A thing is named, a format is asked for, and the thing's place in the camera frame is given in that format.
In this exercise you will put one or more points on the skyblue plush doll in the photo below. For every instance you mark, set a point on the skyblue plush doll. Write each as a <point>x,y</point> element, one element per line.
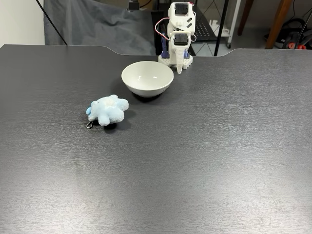
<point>109,109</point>

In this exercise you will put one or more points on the white ceramic bowl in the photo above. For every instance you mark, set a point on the white ceramic bowl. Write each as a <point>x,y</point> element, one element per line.
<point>146,73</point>

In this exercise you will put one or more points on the blue table clamp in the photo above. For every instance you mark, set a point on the blue table clamp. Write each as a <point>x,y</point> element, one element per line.
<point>165,52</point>
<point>186,54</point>

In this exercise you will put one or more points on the black metal rack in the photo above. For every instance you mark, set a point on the black metal rack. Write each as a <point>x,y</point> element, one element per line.
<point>202,29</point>

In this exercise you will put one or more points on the small white plastic part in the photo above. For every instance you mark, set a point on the small white plastic part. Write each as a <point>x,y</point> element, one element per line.
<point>225,31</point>

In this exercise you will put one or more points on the slim wooden furniture leg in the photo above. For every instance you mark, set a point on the slim wooden furniture leg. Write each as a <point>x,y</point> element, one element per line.
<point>245,17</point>

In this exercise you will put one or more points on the gray cloth backdrop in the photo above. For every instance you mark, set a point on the gray cloth backdrop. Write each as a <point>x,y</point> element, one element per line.
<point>97,24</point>

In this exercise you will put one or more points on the thick wooden furniture leg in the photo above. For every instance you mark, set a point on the thick wooden furniture leg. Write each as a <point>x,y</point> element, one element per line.
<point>279,24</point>

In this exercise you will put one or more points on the black red vacuum cleaner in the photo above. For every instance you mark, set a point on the black red vacuum cleaner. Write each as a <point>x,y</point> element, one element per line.
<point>292,36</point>

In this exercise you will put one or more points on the thin black stand leg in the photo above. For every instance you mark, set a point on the thin black stand leg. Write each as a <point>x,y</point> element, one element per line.
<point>52,23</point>

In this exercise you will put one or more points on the white cart frame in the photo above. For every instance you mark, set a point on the white cart frame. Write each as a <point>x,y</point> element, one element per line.
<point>234,19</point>

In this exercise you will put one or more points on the small black camera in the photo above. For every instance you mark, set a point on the small black camera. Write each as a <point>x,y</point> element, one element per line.
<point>133,6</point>

